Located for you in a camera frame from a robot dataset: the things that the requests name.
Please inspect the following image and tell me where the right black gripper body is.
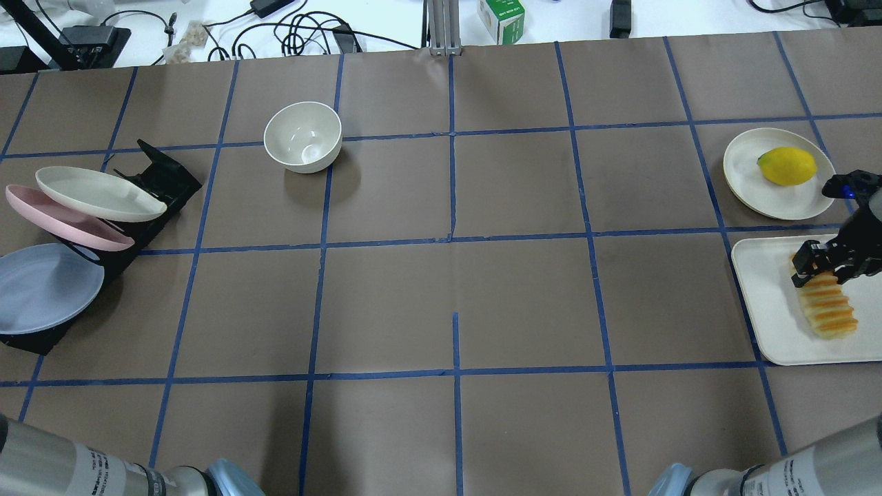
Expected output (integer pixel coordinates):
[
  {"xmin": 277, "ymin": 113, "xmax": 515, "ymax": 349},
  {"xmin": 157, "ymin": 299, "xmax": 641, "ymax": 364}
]
[{"xmin": 825, "ymin": 200, "xmax": 881, "ymax": 285}]

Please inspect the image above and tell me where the yellow ridged bread loaf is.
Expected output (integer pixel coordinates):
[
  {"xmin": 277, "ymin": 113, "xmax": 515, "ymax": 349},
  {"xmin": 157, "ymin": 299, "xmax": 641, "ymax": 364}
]
[{"xmin": 796, "ymin": 271, "xmax": 858, "ymax": 340}]

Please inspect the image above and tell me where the blue plate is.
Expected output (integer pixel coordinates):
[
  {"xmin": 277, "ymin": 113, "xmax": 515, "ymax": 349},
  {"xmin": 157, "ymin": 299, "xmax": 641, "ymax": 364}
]
[{"xmin": 1, "ymin": 244, "xmax": 105, "ymax": 335}]

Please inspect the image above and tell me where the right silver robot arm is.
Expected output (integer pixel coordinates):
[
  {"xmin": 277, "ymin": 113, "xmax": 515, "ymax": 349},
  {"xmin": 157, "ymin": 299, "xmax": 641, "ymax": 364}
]
[{"xmin": 650, "ymin": 236, "xmax": 880, "ymax": 495}]

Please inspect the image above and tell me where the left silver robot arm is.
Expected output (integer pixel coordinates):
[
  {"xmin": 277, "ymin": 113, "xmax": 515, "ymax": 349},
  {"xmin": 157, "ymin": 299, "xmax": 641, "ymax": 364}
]
[{"xmin": 1, "ymin": 415, "xmax": 264, "ymax": 495}]

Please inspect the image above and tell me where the cream plate under lemon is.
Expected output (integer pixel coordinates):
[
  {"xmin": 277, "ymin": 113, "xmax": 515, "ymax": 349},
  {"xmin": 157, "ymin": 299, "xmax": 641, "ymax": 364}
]
[{"xmin": 724, "ymin": 127, "xmax": 834, "ymax": 220}]

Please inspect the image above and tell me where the cream plate in rack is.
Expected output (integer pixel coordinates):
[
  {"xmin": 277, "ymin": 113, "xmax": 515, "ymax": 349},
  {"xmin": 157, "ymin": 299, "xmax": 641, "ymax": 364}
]
[{"xmin": 35, "ymin": 166, "xmax": 167, "ymax": 223}]

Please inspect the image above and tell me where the pink plate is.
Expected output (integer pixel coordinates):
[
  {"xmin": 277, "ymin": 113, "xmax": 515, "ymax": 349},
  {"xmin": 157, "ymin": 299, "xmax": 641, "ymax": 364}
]
[{"xmin": 4, "ymin": 185, "xmax": 135, "ymax": 251}]

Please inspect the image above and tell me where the white rectangular tray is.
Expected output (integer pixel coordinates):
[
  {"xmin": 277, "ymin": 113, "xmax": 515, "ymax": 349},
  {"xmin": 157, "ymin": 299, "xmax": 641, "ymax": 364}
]
[{"xmin": 732, "ymin": 234, "xmax": 881, "ymax": 365}]

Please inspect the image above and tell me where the yellow lemon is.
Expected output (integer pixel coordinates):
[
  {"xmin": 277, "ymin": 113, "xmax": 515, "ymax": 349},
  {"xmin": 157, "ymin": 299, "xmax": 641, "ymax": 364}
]
[{"xmin": 757, "ymin": 147, "xmax": 818, "ymax": 187}]

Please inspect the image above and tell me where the green and white box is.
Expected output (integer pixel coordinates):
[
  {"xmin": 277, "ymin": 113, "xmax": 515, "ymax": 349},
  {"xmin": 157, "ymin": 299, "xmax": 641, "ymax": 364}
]
[{"xmin": 477, "ymin": 1, "xmax": 526, "ymax": 45}]

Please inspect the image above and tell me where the cream bowl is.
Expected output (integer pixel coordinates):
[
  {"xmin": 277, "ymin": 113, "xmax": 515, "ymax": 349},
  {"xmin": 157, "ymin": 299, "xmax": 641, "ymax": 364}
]
[{"xmin": 263, "ymin": 101, "xmax": 342, "ymax": 174}]

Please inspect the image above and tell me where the black dish rack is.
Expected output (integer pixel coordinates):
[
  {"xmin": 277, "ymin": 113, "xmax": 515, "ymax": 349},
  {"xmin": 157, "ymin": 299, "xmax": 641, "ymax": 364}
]
[{"xmin": 1, "ymin": 141, "xmax": 202, "ymax": 355}]

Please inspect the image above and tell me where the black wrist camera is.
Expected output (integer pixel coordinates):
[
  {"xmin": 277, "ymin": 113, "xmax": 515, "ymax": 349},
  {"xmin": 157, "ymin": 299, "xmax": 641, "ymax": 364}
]
[{"xmin": 821, "ymin": 169, "xmax": 881, "ymax": 206}]

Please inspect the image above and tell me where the aluminium frame post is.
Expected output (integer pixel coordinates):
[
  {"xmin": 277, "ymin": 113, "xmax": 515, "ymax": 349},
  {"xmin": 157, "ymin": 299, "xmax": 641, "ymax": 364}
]
[{"xmin": 421, "ymin": 1, "xmax": 462, "ymax": 56}]

